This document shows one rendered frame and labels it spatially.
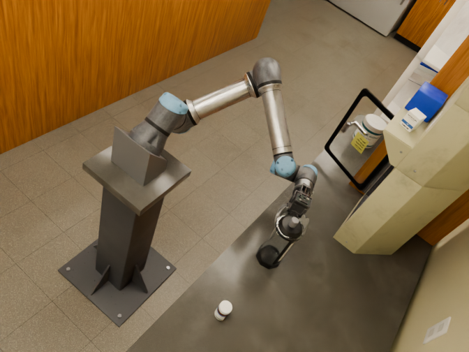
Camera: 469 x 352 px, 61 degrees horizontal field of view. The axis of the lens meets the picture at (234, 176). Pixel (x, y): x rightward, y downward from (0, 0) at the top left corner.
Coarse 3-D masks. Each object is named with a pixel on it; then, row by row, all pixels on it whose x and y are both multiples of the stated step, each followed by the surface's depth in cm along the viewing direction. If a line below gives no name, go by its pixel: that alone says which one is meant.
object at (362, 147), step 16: (352, 112) 185; (368, 112) 178; (352, 128) 187; (368, 128) 180; (384, 128) 173; (336, 144) 197; (352, 144) 189; (368, 144) 181; (384, 144) 175; (352, 160) 191; (368, 160) 183; (352, 176) 193
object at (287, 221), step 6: (288, 216) 142; (282, 222) 139; (288, 222) 140; (294, 222) 137; (282, 228) 138; (288, 228) 138; (294, 228) 139; (300, 228) 140; (288, 234) 137; (294, 234) 137; (300, 234) 139
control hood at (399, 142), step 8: (400, 112) 147; (392, 120) 141; (400, 120) 143; (392, 128) 138; (400, 128) 140; (424, 128) 145; (384, 136) 138; (392, 136) 135; (400, 136) 136; (408, 136) 138; (416, 136) 139; (392, 144) 137; (400, 144) 135; (408, 144) 134; (392, 152) 138; (400, 152) 136; (408, 152) 135; (392, 160) 140; (400, 160) 138
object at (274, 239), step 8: (280, 216) 143; (272, 232) 144; (280, 232) 138; (272, 240) 144; (280, 240) 140; (264, 248) 150; (272, 248) 145; (280, 248) 143; (264, 256) 150; (272, 256) 148; (272, 264) 151
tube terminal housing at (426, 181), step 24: (456, 96) 126; (432, 120) 145; (456, 120) 121; (432, 144) 129; (456, 144) 124; (408, 168) 138; (432, 168) 133; (456, 168) 132; (384, 192) 148; (408, 192) 142; (432, 192) 142; (456, 192) 144; (360, 216) 160; (384, 216) 153; (408, 216) 153; (432, 216) 155; (360, 240) 166; (384, 240) 166
